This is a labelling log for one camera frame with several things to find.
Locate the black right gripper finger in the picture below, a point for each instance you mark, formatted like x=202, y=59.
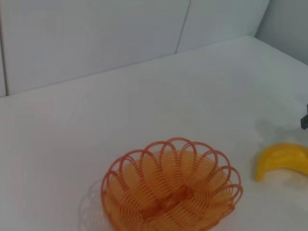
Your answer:
x=304, y=121

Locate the yellow banana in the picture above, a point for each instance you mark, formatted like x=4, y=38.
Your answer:
x=281, y=157

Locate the orange woven plastic basket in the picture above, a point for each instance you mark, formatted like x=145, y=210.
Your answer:
x=168, y=204

